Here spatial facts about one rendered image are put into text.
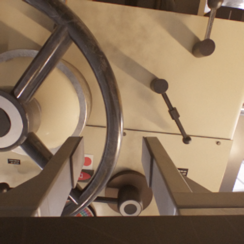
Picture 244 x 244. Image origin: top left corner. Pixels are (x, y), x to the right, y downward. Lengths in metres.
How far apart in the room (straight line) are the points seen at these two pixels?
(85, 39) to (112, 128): 0.11
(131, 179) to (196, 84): 0.32
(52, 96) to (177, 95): 0.31
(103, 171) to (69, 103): 0.17
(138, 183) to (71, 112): 0.29
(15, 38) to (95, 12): 0.20
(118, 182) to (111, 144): 0.30
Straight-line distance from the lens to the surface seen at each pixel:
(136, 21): 0.47
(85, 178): 0.55
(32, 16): 0.52
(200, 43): 0.46
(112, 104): 0.22
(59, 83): 0.36
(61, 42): 0.24
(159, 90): 0.42
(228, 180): 1.60
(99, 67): 0.22
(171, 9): 0.57
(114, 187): 0.54
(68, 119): 0.37
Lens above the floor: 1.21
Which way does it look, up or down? 15 degrees up
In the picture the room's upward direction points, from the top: 173 degrees counter-clockwise
